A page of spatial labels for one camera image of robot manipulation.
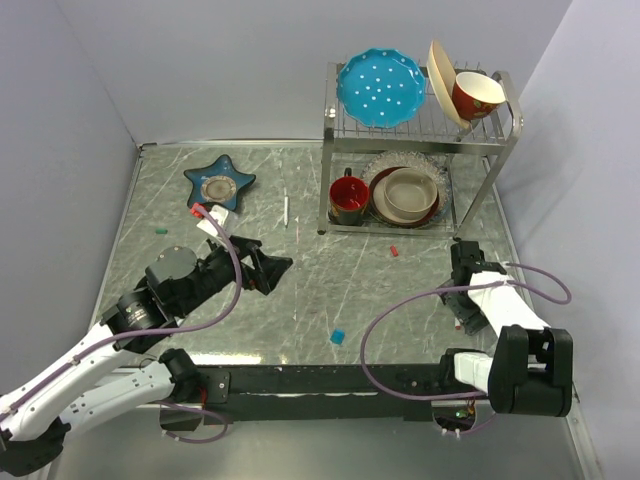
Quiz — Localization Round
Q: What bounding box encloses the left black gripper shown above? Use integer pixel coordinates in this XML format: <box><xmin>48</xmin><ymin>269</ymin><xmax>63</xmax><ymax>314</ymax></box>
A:
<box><xmin>176</xmin><ymin>234</ymin><xmax>292</xmax><ymax>316</ymax></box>

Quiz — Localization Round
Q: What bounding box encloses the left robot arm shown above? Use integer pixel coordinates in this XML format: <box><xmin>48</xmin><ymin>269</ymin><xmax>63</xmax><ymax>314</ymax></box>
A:
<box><xmin>1</xmin><ymin>236</ymin><xmax>293</xmax><ymax>477</ymax></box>

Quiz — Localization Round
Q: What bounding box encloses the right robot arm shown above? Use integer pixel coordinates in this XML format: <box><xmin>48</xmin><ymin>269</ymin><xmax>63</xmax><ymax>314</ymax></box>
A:
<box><xmin>437</xmin><ymin>240</ymin><xmax>573</xmax><ymax>417</ymax></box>

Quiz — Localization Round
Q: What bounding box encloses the white pen green tip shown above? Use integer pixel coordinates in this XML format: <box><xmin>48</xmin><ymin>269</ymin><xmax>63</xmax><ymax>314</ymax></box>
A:
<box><xmin>283</xmin><ymin>195</ymin><xmax>290</xmax><ymax>228</ymax></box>

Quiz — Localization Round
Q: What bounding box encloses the blue pen cap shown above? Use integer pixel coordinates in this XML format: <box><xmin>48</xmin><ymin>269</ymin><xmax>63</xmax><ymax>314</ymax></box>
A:
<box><xmin>329</xmin><ymin>328</ymin><xmax>346</xmax><ymax>345</ymax></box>

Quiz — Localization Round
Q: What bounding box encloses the blue star shaped dish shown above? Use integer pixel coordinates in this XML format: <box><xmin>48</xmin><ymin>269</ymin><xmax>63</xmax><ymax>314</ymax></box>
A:
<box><xmin>183</xmin><ymin>154</ymin><xmax>256</xmax><ymax>211</ymax></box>

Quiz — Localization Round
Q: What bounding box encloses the red and black mug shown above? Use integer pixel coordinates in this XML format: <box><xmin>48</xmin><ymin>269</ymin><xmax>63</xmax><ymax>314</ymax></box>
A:
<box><xmin>329</xmin><ymin>167</ymin><xmax>370</xmax><ymax>226</ymax></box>

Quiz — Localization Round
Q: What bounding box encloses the beige bowl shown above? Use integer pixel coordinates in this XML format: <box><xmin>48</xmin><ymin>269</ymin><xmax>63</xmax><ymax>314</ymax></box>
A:
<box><xmin>382</xmin><ymin>168</ymin><xmax>438</xmax><ymax>223</ymax></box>

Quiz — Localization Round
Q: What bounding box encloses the red rimmed plate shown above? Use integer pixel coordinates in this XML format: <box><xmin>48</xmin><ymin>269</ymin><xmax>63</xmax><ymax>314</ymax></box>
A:
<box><xmin>370</xmin><ymin>167</ymin><xmax>439</xmax><ymax>228</ymax></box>

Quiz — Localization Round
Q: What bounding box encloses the metal dish rack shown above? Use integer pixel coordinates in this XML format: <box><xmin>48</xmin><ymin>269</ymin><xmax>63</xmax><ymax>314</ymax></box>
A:
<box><xmin>314</xmin><ymin>62</ymin><xmax>524</xmax><ymax>239</ymax></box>

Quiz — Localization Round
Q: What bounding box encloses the black base bar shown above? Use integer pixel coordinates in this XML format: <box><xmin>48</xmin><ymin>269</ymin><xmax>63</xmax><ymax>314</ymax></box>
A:
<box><xmin>160</xmin><ymin>365</ymin><xmax>495</xmax><ymax>434</ymax></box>

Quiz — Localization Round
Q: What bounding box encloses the blue polka dot plate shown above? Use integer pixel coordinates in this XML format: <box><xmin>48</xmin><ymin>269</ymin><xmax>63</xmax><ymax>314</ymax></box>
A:
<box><xmin>336</xmin><ymin>48</ymin><xmax>427</xmax><ymax>129</ymax></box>

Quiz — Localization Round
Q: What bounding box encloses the red bowl white inside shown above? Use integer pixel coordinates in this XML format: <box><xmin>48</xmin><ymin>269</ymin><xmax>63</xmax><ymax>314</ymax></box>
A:
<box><xmin>452</xmin><ymin>71</ymin><xmax>506</xmax><ymax>121</ymax></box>

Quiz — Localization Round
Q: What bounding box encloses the cream plate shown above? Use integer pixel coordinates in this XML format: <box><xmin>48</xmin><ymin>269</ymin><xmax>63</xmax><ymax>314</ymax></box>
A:
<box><xmin>427</xmin><ymin>40</ymin><xmax>471</xmax><ymax>130</ymax></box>

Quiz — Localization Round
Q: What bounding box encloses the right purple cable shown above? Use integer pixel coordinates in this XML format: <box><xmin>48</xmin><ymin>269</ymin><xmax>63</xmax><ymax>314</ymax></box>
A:
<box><xmin>360</xmin><ymin>262</ymin><xmax>573</xmax><ymax>436</ymax></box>

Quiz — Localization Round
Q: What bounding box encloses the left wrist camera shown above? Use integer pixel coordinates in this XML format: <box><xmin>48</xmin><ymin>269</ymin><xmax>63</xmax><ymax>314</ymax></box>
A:
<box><xmin>191</xmin><ymin>204</ymin><xmax>239</xmax><ymax>243</ymax></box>

